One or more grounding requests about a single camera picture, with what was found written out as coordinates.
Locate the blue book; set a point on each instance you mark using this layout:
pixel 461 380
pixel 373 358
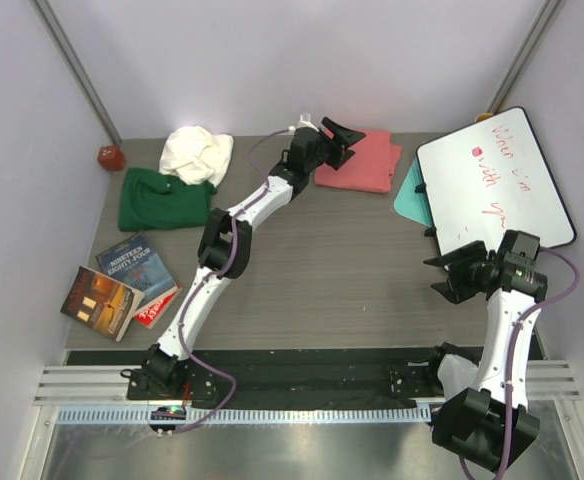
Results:
pixel 137 264

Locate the red white book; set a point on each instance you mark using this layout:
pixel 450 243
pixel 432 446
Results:
pixel 150 315

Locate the white whiteboard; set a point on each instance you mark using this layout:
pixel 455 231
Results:
pixel 490 177

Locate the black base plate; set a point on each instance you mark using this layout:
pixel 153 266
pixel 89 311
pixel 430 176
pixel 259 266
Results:
pixel 310 379

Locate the aluminium rail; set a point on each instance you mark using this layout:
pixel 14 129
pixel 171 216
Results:
pixel 91 385

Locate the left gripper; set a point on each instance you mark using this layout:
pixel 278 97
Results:
pixel 346 138

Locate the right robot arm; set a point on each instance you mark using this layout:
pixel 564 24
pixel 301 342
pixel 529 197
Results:
pixel 484 419

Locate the folded pink t shirt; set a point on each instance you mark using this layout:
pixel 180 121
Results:
pixel 371 169

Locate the brown orange book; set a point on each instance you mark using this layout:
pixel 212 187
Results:
pixel 102 303

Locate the green t shirt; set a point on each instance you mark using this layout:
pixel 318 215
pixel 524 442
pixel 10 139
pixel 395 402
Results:
pixel 154 201

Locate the red cube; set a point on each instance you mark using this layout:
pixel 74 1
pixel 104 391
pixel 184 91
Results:
pixel 111 158

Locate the white t shirt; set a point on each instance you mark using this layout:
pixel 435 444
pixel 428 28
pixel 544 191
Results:
pixel 196 156

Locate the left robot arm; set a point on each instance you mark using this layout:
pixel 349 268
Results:
pixel 225 247

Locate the teal board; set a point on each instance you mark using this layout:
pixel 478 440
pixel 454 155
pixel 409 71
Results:
pixel 409 203

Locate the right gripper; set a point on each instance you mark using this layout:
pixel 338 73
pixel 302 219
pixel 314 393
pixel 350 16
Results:
pixel 473 250

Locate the yellow white mug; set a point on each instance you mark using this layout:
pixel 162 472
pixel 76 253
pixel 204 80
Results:
pixel 483 117

